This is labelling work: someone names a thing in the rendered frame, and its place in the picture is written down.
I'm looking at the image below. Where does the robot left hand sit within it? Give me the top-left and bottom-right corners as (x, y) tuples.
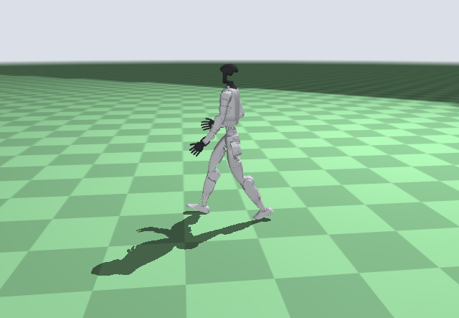
(190, 136), (210, 156)

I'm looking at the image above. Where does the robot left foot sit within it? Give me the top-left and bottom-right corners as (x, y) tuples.
(252, 207), (274, 220)

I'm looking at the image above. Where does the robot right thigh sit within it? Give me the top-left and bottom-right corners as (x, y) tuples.
(208, 136), (227, 180)

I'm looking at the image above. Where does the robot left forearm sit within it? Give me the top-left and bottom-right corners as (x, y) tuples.
(202, 116), (222, 145)

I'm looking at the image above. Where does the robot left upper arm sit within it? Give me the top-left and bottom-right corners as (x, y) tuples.
(214, 90), (232, 123)

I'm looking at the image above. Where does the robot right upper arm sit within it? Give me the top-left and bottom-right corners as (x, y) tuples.
(239, 100), (245, 119)

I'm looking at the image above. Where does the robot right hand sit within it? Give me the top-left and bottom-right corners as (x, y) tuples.
(201, 118), (223, 131)

